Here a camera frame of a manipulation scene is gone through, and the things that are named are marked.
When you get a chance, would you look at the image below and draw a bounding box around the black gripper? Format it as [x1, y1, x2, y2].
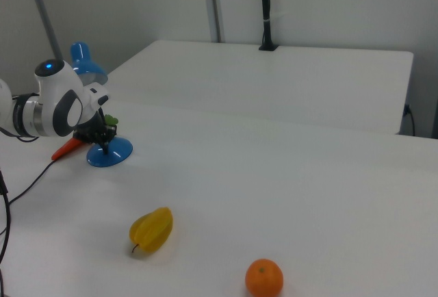
[73, 111, 120, 156]

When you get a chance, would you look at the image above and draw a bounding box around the blue desk lamp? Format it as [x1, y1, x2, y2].
[69, 40, 134, 168]

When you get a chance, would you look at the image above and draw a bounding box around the orange toy carrot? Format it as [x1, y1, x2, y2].
[51, 114, 120, 162]

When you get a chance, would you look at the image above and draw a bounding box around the yellow toy starfruit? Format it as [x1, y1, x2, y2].
[129, 207, 175, 255]

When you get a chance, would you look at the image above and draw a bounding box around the white side table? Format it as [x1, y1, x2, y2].
[105, 39, 415, 135]

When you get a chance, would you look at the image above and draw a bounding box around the black pole with clamp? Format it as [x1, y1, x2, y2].
[257, 0, 279, 53]

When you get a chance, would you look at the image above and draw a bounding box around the orange toy tangerine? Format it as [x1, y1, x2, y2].
[244, 258, 285, 297]

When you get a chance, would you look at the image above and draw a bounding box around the black lamp power cable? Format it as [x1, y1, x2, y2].
[0, 159, 58, 237]

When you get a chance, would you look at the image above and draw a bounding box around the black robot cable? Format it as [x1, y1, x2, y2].
[0, 168, 13, 297]

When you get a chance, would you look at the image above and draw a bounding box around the grey metal frame post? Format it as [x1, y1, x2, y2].
[201, 0, 227, 43]

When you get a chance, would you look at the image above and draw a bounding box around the black wall socket cable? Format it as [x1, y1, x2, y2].
[403, 104, 417, 138]

